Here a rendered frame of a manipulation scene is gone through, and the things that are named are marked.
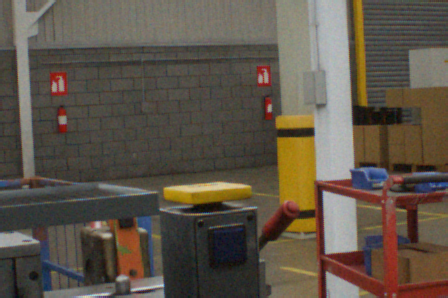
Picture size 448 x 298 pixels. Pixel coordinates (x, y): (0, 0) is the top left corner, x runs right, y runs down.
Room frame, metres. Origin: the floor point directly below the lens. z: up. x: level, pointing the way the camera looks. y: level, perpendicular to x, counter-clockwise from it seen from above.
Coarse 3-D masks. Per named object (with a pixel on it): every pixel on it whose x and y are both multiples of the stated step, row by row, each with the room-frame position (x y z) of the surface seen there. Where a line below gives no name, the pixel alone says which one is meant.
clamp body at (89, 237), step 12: (84, 228) 1.33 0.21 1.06; (96, 228) 1.31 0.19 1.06; (108, 228) 1.30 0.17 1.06; (84, 240) 1.32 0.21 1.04; (96, 240) 1.27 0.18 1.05; (108, 240) 1.25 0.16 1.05; (144, 240) 1.27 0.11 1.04; (84, 252) 1.32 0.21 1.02; (96, 252) 1.27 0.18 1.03; (108, 252) 1.25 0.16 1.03; (144, 252) 1.27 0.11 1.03; (84, 264) 1.33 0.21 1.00; (96, 264) 1.28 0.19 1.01; (108, 264) 1.25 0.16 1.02; (144, 264) 1.27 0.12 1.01; (84, 276) 1.33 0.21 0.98; (96, 276) 1.28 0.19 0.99; (108, 276) 1.25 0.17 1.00
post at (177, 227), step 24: (168, 216) 0.80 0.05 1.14; (192, 216) 0.76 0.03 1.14; (216, 216) 0.77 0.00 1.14; (240, 216) 0.78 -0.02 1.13; (168, 240) 0.80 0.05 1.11; (192, 240) 0.76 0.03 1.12; (168, 264) 0.80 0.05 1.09; (192, 264) 0.76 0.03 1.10; (216, 264) 0.76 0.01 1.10; (240, 264) 0.77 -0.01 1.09; (168, 288) 0.80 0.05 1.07; (192, 288) 0.76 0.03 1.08; (216, 288) 0.77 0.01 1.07; (240, 288) 0.78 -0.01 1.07
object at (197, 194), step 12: (168, 192) 0.80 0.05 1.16; (180, 192) 0.78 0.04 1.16; (192, 192) 0.76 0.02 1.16; (204, 192) 0.77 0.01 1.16; (216, 192) 0.77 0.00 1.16; (228, 192) 0.78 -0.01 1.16; (240, 192) 0.78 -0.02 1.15; (192, 204) 0.77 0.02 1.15; (204, 204) 0.79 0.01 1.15; (216, 204) 0.79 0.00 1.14
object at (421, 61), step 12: (432, 48) 14.60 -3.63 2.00; (444, 48) 14.75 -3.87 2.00; (420, 60) 14.76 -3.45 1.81; (432, 60) 14.58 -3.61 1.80; (444, 60) 14.73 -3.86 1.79; (420, 72) 14.77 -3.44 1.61; (432, 72) 14.57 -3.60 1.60; (444, 72) 14.73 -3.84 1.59; (420, 84) 14.78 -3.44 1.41; (432, 84) 14.57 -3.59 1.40; (444, 84) 14.72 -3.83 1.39; (420, 108) 14.81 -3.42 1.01; (420, 120) 14.82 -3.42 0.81
